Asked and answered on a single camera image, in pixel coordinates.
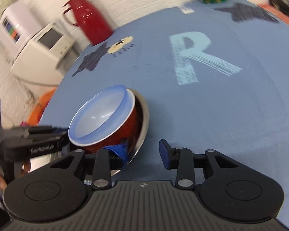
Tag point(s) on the stainless steel bowl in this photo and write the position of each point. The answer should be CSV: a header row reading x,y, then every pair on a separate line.
x,y
139,134

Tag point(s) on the orange checkered cloth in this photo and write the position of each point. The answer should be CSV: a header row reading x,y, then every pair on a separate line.
x,y
275,12

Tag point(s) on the red thermos jug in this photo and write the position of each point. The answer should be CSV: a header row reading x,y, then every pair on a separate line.
x,y
89,19

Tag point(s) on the white cabinet appliance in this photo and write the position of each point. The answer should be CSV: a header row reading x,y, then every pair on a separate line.
x,y
17,26

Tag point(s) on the red ceramic bowl white inside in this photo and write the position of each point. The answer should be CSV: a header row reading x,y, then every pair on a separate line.
x,y
104,120

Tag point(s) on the translucent blue plastic bowl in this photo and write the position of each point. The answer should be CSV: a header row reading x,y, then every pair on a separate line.
x,y
100,116

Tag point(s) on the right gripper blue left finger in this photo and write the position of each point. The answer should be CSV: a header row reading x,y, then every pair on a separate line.
x,y
118,154

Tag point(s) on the white appliance with screen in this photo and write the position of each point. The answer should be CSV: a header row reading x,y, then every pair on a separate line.
x,y
46,58

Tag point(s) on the blue printed tablecloth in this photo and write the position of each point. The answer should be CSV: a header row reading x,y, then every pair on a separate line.
x,y
211,81

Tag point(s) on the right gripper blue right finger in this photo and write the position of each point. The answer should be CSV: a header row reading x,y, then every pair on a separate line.
x,y
168,155

